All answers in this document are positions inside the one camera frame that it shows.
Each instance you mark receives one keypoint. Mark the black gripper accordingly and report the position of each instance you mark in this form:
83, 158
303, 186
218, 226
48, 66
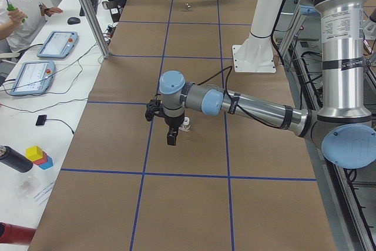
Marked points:
173, 122

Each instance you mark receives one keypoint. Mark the white PPR pipe fitting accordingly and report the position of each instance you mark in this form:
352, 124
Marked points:
185, 126

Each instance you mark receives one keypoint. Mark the silver metal valve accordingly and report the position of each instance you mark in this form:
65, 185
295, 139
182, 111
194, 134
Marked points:
187, 7

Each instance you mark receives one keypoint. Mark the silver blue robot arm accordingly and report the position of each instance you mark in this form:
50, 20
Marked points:
341, 129

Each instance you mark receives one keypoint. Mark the blue block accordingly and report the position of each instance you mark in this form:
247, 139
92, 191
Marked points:
48, 164

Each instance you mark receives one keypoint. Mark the red block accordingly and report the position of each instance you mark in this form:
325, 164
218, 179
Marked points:
41, 160

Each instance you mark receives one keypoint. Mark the small black box device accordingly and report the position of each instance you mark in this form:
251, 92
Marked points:
41, 120

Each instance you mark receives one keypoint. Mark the yellow block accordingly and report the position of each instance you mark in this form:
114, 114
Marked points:
34, 154

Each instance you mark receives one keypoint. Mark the upper blue teach pendant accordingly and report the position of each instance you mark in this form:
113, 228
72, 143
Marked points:
58, 45

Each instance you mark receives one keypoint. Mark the blue teach pendant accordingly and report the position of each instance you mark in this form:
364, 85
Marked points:
58, 45
34, 78

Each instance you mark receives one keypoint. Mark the lower blue teach pendant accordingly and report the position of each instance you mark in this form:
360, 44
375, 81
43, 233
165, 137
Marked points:
34, 78

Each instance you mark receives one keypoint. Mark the black computer mouse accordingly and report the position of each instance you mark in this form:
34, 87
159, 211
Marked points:
73, 20

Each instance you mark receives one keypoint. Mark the black keyboard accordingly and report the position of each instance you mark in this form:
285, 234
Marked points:
90, 1

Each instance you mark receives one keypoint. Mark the black water bottle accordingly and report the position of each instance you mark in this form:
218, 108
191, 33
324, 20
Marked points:
15, 160

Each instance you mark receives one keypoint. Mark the red cylinder object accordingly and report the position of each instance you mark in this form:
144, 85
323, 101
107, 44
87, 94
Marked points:
16, 235

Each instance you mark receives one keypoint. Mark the person in white shirt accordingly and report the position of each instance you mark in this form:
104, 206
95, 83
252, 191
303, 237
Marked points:
21, 37

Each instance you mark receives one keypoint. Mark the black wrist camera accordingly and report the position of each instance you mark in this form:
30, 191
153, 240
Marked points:
154, 108

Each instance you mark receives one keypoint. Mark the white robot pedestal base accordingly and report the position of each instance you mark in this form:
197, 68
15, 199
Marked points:
255, 54

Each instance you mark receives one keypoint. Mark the aluminium frame post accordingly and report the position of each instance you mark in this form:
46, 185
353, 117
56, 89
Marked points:
95, 28

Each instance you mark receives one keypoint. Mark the green handled screwdriver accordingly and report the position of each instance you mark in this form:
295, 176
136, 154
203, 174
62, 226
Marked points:
12, 15

